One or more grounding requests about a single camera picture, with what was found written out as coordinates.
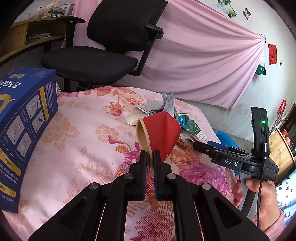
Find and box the wooden shelf desk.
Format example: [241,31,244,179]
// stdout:
[1,18,66,66]

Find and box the red cup on cabinet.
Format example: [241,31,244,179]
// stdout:
[282,130,288,138]

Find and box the green white wrapper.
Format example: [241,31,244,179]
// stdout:
[174,109,208,143]

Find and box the red paper square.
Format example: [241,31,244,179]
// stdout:
[268,44,277,65]

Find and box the stack of papers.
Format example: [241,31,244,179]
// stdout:
[29,1,74,19]

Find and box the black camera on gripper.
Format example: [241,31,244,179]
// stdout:
[251,106,270,158]

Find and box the red paper cup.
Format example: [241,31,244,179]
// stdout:
[135,111,181,171]

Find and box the black office chair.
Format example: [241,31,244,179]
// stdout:
[41,1,168,92]

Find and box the black cable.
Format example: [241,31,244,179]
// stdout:
[256,143,269,230]

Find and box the green wall basket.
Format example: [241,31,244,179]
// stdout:
[255,65,266,75]

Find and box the right hand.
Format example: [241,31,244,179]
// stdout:
[234,174,284,234]

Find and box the grey crumpled wrapper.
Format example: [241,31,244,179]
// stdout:
[135,91,175,117]

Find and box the pink hanging sheet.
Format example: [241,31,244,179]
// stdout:
[72,0,266,110]

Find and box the blue cardboard box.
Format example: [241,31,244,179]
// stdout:
[0,68,58,213]

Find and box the white oval shell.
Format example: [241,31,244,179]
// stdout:
[125,113,147,126]

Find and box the blue plastic bucket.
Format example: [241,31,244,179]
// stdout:
[214,129,241,176]

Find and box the wooden cabinet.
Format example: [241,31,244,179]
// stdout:
[269,128,295,185]

